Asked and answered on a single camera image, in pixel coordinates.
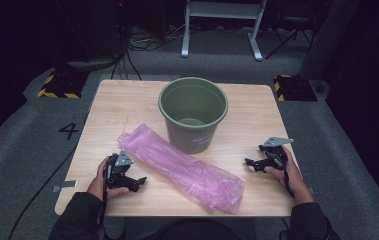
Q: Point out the pink plastic bag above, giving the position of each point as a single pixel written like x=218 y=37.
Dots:
x=183 y=170

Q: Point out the grey curtain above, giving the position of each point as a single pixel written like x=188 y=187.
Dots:
x=330 y=36

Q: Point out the green plastic bucket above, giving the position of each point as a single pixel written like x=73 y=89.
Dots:
x=190 y=100

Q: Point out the white metal stand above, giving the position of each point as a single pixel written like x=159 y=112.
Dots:
x=222 y=10

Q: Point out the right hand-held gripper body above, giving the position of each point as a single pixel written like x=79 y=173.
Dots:
x=275 y=155

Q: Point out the black yellow striped block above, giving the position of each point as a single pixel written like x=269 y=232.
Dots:
x=62 y=85
x=295 y=88

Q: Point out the grey tape strip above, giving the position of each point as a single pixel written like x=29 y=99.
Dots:
x=65 y=184

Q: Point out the black tripod stand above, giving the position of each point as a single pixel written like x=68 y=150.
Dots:
x=293 y=31

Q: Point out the person's dark lap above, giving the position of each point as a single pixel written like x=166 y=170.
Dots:
x=190 y=231

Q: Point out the person's left hand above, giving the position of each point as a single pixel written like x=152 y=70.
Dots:
x=97 y=185

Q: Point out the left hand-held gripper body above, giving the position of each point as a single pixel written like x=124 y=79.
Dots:
x=117 y=173

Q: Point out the person's right hand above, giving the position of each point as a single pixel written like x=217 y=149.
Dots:
x=292 y=176

